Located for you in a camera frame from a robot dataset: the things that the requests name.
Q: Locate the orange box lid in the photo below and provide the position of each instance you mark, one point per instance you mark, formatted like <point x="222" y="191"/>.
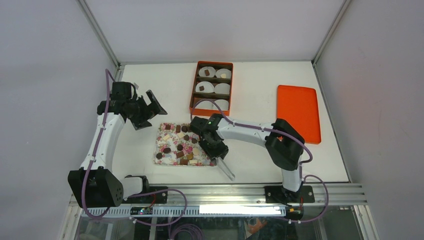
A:
<point x="298" y="105"/>

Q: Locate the metal tongs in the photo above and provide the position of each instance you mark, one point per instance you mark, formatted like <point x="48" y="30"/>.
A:
<point x="224" y="168"/>

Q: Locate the white paper cup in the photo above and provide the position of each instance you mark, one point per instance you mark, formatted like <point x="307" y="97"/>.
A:
<point x="211" y="70"/>
<point x="222" y="89"/>
<point x="204" y="104"/>
<point x="208" y="87"/>
<point x="223" y="71"/>
<point x="222" y="104"/>

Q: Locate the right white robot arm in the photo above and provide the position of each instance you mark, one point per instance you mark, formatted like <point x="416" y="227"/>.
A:
<point x="283" y="143"/>

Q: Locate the aluminium rail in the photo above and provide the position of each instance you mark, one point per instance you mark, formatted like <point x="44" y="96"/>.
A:
<point x="313" y="194"/>

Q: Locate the floral tray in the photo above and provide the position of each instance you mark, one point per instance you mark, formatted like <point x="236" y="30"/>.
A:
<point x="179" y="151"/>

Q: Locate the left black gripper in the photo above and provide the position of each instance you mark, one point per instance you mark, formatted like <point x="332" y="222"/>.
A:
<point x="141" y="122"/>

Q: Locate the white cable duct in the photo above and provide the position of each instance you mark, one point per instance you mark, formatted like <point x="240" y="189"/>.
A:
<point x="206" y="210"/>

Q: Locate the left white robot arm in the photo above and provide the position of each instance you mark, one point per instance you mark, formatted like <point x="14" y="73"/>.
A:
<point x="93" y="184"/>

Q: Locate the dark heart chocolate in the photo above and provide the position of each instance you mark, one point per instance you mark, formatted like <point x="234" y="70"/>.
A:
<point x="184" y="128"/>

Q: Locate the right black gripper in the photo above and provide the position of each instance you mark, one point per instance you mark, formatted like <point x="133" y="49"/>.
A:
<point x="221" y="151"/>

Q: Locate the orange chocolate box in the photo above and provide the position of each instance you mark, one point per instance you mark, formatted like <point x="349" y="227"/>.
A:
<point x="195" y="97"/>

